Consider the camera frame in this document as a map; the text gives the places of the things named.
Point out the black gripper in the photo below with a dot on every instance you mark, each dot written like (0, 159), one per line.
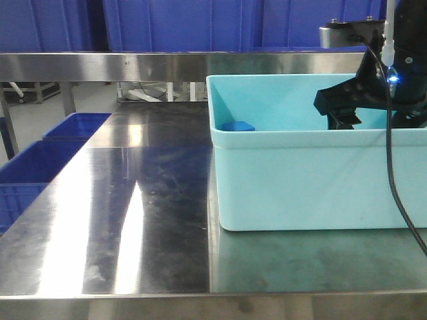
(368, 89)

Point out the blue cube in tub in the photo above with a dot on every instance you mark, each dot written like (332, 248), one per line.
(237, 126)

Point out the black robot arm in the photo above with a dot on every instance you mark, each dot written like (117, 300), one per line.
(409, 90)

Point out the large blue crate top centre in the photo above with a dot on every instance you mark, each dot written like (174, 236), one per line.
(227, 26)

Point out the blue crate top left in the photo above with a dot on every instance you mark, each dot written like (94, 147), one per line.
(45, 26)

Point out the light blue plastic tub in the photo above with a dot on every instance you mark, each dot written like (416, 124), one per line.
(292, 173)

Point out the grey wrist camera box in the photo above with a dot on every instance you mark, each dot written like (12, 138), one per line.
(336, 34)

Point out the stainless steel upper shelf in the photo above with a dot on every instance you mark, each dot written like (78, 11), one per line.
(174, 67)

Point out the white cable connector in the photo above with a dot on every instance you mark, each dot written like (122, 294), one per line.
(388, 50)

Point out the blue crate far left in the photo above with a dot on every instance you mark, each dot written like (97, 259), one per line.
(76, 127)

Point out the blue crate near left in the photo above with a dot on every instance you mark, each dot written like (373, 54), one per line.
(25, 176)

